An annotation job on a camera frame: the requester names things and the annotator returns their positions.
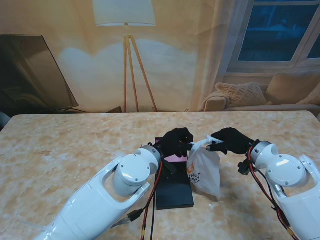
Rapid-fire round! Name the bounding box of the sheer cream curtain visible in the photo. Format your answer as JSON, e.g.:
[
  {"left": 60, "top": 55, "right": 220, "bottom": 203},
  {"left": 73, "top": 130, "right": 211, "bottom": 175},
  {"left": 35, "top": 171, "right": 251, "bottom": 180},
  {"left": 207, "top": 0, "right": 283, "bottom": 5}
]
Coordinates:
[{"left": 192, "top": 0, "right": 253, "bottom": 112}]

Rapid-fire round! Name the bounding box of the red black arm cable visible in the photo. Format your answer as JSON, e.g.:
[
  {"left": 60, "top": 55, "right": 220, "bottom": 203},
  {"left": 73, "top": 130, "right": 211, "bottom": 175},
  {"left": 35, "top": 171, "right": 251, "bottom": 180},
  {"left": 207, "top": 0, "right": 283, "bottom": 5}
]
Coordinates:
[
  {"left": 246, "top": 147, "right": 300, "bottom": 240},
  {"left": 140, "top": 161, "right": 165, "bottom": 240}
]

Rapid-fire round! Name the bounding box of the plain beige pillow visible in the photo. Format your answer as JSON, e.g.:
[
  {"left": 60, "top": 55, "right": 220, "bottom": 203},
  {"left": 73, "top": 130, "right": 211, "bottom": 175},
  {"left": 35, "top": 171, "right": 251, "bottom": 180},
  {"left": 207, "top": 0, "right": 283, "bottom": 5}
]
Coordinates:
[{"left": 265, "top": 72, "right": 320, "bottom": 105}]

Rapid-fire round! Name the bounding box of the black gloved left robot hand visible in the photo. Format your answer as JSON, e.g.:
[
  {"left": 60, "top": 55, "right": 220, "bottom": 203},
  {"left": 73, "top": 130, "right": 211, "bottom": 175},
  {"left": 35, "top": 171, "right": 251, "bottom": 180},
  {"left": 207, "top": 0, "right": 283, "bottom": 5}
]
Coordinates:
[{"left": 152, "top": 127, "right": 195, "bottom": 159}]

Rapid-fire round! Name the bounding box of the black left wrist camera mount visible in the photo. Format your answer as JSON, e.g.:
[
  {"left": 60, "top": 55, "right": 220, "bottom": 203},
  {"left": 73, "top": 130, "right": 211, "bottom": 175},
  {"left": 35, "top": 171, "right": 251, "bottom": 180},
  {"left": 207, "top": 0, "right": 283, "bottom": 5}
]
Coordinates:
[{"left": 162, "top": 159, "right": 179, "bottom": 180}]

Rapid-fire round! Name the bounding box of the black gift box pink inside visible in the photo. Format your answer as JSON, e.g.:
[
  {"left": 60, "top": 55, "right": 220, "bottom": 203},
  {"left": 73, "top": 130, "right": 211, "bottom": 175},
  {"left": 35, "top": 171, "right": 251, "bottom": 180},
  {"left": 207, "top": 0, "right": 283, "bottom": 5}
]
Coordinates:
[{"left": 154, "top": 136, "right": 190, "bottom": 177}]

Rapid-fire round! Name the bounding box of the dark flat television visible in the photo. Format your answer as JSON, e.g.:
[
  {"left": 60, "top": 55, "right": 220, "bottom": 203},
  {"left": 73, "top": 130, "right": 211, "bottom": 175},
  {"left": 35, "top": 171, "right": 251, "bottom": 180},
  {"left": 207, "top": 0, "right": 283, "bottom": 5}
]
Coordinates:
[{"left": 0, "top": 34, "right": 80, "bottom": 113}]

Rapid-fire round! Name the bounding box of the beige sofa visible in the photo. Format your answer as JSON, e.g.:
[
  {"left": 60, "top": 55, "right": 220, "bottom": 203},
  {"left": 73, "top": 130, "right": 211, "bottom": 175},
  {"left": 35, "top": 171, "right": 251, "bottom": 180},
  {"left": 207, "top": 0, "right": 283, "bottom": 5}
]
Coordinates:
[{"left": 199, "top": 83, "right": 320, "bottom": 112}]

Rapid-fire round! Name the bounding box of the cream knitted pillow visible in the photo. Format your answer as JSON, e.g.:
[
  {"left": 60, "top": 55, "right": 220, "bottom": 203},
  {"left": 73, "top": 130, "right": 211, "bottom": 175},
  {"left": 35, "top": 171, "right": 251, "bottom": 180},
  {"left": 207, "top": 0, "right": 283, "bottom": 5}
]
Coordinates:
[
  {"left": 215, "top": 81, "right": 268, "bottom": 107},
  {"left": 296, "top": 83, "right": 320, "bottom": 106}
]

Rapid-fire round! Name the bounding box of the tripod floor lamp white shade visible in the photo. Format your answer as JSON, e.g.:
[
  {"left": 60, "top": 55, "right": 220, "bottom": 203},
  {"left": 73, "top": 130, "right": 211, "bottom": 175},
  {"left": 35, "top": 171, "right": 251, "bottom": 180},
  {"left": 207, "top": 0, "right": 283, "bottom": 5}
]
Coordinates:
[{"left": 92, "top": 0, "right": 159, "bottom": 113}]

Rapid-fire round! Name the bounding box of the red black right arm cable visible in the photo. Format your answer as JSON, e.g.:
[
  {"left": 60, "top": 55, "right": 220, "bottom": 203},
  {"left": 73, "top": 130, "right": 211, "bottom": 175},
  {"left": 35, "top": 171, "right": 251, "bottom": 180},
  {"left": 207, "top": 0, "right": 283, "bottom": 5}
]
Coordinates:
[{"left": 246, "top": 147, "right": 300, "bottom": 240}]

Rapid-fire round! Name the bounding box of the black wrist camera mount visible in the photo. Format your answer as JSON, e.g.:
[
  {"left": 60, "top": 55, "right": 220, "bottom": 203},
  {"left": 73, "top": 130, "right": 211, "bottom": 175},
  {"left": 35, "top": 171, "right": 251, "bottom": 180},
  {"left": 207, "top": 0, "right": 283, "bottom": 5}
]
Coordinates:
[
  {"left": 237, "top": 160, "right": 253, "bottom": 176},
  {"left": 162, "top": 159, "right": 179, "bottom": 180}
]

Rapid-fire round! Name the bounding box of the white framed window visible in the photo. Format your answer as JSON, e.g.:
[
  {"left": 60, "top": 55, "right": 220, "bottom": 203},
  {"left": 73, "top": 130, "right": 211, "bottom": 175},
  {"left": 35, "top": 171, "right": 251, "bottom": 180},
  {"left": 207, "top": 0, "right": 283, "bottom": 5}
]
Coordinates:
[{"left": 226, "top": 0, "right": 320, "bottom": 76}]

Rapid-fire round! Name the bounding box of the black gift box lid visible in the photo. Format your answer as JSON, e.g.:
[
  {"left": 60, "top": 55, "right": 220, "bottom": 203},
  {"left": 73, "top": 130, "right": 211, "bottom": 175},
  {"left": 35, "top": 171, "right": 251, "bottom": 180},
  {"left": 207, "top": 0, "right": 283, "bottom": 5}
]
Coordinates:
[{"left": 154, "top": 173, "right": 195, "bottom": 211}]

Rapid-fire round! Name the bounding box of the grey cable with black plug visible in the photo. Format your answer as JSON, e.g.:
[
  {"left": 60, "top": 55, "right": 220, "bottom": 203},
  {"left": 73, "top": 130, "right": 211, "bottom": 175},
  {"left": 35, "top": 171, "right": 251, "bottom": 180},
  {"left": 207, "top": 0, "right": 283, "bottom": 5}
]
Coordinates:
[{"left": 109, "top": 209, "right": 146, "bottom": 229}]

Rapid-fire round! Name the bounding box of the dark grey chair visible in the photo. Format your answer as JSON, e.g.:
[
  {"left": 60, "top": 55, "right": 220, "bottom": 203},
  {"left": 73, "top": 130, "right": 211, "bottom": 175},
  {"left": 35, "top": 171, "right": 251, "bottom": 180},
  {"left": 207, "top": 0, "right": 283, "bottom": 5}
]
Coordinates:
[{"left": 0, "top": 110, "right": 11, "bottom": 132}]

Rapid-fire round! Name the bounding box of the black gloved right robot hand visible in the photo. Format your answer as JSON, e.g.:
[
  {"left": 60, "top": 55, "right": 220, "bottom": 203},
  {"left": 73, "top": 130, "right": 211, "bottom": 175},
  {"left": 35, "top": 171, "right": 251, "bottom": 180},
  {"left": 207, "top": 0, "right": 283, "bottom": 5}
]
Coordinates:
[{"left": 206, "top": 127, "right": 256, "bottom": 156}]

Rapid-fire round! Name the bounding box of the white plastic bag orange logo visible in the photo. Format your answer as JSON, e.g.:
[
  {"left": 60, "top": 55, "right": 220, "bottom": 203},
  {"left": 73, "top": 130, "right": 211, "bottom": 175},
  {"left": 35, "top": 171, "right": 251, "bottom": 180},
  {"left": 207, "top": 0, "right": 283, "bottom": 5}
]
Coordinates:
[{"left": 186, "top": 135, "right": 224, "bottom": 198}]

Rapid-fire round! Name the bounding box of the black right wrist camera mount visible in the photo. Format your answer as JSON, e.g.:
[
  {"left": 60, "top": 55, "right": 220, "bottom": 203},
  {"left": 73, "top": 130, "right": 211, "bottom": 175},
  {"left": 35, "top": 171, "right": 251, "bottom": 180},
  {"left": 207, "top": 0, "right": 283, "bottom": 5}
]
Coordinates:
[{"left": 237, "top": 160, "right": 253, "bottom": 176}]

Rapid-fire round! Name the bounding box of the red black left arm cable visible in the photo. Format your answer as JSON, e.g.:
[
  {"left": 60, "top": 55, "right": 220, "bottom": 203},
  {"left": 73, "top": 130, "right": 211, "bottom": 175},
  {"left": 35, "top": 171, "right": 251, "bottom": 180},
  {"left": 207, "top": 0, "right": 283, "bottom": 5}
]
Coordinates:
[{"left": 140, "top": 161, "right": 165, "bottom": 240}]

